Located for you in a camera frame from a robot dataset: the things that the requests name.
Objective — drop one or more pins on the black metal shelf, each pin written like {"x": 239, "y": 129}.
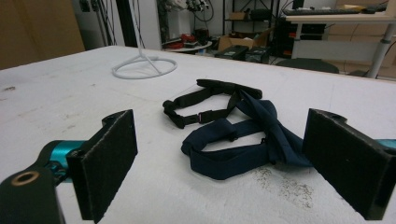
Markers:
{"x": 249, "y": 15}

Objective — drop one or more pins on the black keyboard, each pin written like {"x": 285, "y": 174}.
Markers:
{"x": 320, "y": 12}

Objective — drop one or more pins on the round white table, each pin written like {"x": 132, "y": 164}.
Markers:
{"x": 190, "y": 48}

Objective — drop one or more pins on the desk with white legs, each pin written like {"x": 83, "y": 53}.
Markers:
{"x": 336, "y": 18}

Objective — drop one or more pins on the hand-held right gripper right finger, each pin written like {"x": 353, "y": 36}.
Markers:
{"x": 345, "y": 165}

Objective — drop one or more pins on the bench power supply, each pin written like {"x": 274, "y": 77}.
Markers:
{"x": 232, "y": 53}
{"x": 257, "y": 55}

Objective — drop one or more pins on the white foam mat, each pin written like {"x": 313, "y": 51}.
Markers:
{"x": 186, "y": 202}

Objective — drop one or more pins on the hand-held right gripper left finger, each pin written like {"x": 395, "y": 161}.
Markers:
{"x": 102, "y": 161}

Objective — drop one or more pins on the brown wooden panel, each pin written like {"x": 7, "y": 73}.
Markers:
{"x": 37, "y": 28}

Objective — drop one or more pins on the black frame post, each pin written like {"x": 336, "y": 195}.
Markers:
{"x": 126, "y": 21}

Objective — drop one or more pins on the open cardboard box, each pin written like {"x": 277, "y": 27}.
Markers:
{"x": 236, "y": 42}

